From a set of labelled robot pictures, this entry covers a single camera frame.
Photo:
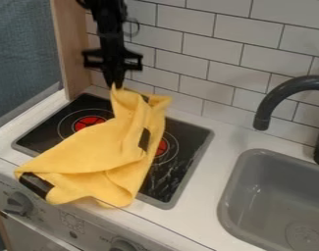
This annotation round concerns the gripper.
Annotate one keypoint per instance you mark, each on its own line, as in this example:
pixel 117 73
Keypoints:
pixel 112 57

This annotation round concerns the yellow cloth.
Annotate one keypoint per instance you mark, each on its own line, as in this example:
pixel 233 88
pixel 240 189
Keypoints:
pixel 104 150

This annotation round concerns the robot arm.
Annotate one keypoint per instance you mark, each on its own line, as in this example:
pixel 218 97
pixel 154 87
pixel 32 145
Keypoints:
pixel 105 14

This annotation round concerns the toy stove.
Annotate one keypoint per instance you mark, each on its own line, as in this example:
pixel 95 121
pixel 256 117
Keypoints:
pixel 183 140

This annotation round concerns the tap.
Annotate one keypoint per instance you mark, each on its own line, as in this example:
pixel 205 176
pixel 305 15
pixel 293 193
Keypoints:
pixel 277 94

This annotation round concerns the toy sink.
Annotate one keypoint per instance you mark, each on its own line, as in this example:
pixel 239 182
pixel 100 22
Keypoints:
pixel 275 199

